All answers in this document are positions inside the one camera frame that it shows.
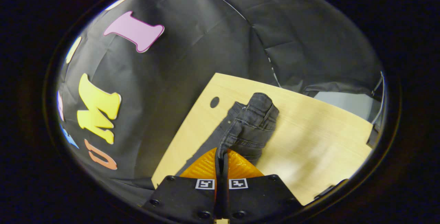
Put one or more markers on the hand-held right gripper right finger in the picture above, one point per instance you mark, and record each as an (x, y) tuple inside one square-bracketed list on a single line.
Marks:
[(257, 196)]

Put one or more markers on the black jeans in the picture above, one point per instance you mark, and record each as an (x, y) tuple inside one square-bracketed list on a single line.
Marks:
[(251, 127)]

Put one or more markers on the black backdrop cloth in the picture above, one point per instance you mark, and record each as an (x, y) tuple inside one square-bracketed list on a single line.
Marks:
[(206, 28)]

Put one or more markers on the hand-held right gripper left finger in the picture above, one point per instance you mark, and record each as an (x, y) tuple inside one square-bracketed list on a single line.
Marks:
[(185, 196)]

